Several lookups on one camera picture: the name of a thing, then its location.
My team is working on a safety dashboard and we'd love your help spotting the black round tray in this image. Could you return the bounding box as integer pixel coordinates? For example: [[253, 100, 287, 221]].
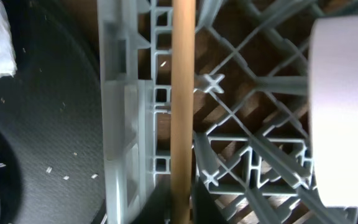
[[0, 0, 106, 223]]

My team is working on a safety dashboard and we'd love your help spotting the grey dishwasher rack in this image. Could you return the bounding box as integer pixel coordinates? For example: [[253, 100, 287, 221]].
[[97, 0, 358, 223]]

